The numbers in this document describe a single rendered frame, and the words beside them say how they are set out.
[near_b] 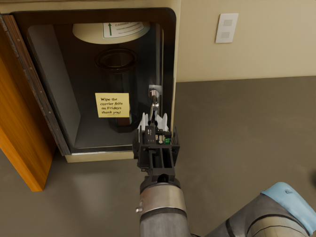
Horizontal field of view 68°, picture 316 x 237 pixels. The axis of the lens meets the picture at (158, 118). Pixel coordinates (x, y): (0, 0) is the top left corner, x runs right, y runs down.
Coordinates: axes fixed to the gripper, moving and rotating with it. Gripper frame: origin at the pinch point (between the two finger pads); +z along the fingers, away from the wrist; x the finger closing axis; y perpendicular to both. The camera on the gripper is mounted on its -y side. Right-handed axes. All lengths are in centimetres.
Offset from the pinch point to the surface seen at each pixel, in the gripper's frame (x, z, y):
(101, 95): 11.8, 3.4, 4.5
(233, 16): -33, 47, 10
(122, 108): 7.2, 3.4, 0.8
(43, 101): 25.1, 3.5, 2.1
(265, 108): -47, 24, -16
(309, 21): -65, 47, 10
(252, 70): -50, 48, -13
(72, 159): 22.1, 4.7, -21.4
